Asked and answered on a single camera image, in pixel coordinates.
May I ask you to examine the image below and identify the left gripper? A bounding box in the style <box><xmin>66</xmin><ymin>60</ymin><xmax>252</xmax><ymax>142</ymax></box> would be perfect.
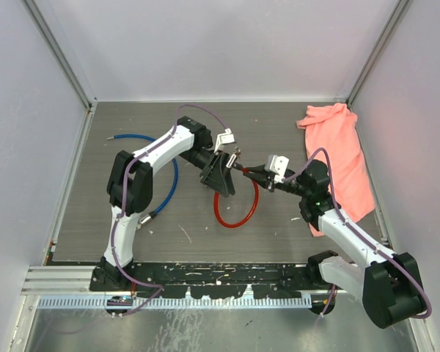
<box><xmin>178</xmin><ymin>147</ymin><xmax>235</xmax><ymax>197</ymax></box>

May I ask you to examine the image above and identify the red cable lock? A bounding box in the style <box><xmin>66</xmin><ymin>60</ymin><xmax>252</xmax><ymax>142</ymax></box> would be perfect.
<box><xmin>213</xmin><ymin>153</ymin><xmax>260</xmax><ymax>229</ymax></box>

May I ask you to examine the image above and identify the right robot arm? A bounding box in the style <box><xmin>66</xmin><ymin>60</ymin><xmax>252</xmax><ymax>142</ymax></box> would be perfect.
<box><xmin>244</xmin><ymin>155</ymin><xmax>430</xmax><ymax>329</ymax></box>

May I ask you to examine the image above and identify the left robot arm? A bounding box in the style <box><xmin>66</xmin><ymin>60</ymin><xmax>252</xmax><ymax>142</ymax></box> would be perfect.
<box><xmin>93</xmin><ymin>117</ymin><xmax>235</xmax><ymax>290</ymax></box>

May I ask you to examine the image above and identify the pink cloth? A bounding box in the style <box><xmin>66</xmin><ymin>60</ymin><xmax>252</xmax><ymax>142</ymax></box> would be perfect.
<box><xmin>296</xmin><ymin>103</ymin><xmax>375</xmax><ymax>222</ymax></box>

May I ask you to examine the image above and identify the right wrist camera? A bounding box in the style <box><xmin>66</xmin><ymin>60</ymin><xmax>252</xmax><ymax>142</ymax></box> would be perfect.
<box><xmin>265</xmin><ymin>154</ymin><xmax>290</xmax><ymax>183</ymax></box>

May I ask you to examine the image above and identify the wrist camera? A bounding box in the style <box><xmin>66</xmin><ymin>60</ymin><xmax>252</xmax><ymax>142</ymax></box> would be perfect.
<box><xmin>265</xmin><ymin>154</ymin><xmax>290</xmax><ymax>183</ymax></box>
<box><xmin>214</xmin><ymin>128</ymin><xmax>236</xmax><ymax>153</ymax></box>

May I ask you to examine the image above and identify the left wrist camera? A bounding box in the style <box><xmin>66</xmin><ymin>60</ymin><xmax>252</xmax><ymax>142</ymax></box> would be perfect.
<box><xmin>214</xmin><ymin>128</ymin><xmax>236</xmax><ymax>153</ymax></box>

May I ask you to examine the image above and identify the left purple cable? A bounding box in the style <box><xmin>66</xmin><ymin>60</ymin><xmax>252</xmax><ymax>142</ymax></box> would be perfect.
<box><xmin>109</xmin><ymin>104</ymin><xmax>232</xmax><ymax>318</ymax></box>

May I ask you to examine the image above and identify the blue cable lock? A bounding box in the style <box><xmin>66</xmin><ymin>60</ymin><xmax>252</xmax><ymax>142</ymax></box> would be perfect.
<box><xmin>106</xmin><ymin>133</ymin><xmax>180</xmax><ymax>225</ymax></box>

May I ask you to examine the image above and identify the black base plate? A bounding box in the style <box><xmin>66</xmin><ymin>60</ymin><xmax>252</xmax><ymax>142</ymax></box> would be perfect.
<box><xmin>89</xmin><ymin>262</ymin><xmax>331</xmax><ymax>299</ymax></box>

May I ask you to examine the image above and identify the slotted cable duct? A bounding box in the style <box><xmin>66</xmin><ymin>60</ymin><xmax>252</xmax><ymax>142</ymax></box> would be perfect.
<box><xmin>37</xmin><ymin>293</ymin><xmax>312</xmax><ymax>310</ymax></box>

